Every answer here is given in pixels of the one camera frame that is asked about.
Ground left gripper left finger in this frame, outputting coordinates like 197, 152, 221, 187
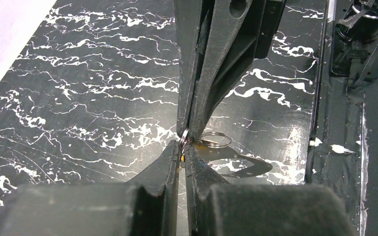
0, 140, 180, 236

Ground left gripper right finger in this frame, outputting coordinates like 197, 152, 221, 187
184, 145, 357, 236

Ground white keyring holder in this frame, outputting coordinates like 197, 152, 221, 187
180, 128, 273, 178

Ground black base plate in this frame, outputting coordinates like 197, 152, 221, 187
305, 0, 378, 236

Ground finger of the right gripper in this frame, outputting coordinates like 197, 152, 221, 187
173, 0, 215, 137
188, 0, 286, 140

